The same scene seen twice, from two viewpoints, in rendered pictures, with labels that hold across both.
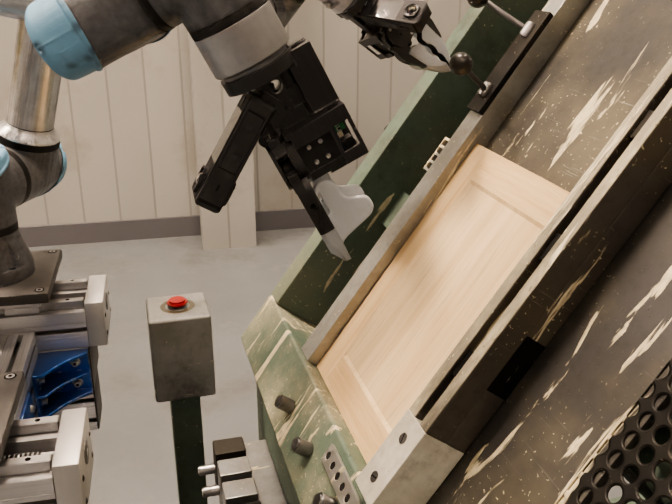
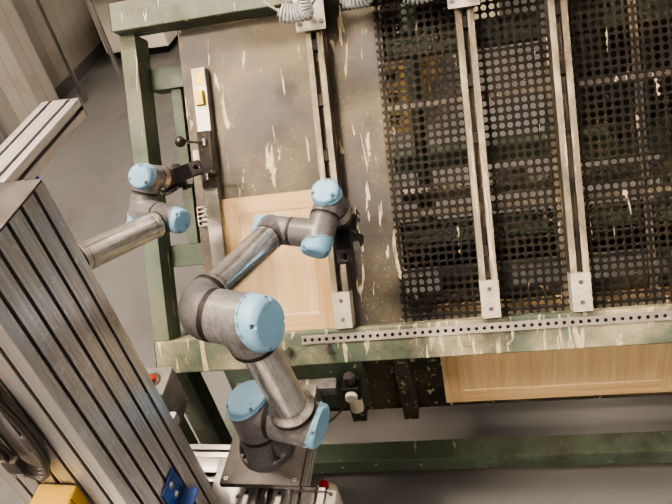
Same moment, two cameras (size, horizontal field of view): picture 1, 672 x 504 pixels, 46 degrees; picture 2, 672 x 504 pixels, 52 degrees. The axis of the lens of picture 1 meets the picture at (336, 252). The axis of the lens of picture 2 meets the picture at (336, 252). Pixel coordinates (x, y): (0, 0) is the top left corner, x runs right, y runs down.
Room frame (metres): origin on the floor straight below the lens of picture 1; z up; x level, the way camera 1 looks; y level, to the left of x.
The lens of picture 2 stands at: (0.01, 1.41, 2.58)
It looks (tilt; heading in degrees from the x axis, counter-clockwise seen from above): 38 degrees down; 299
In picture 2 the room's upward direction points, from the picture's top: 14 degrees counter-clockwise
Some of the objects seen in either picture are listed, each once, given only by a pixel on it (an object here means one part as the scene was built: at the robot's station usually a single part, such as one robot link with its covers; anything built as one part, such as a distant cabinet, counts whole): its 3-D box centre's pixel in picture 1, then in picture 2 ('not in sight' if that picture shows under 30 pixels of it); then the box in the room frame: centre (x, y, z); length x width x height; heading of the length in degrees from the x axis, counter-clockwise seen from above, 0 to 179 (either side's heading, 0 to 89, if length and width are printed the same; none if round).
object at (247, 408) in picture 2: not in sight; (254, 410); (0.85, 0.53, 1.20); 0.13 x 0.12 x 0.14; 179
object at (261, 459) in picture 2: not in sight; (263, 437); (0.85, 0.53, 1.09); 0.15 x 0.15 x 0.10
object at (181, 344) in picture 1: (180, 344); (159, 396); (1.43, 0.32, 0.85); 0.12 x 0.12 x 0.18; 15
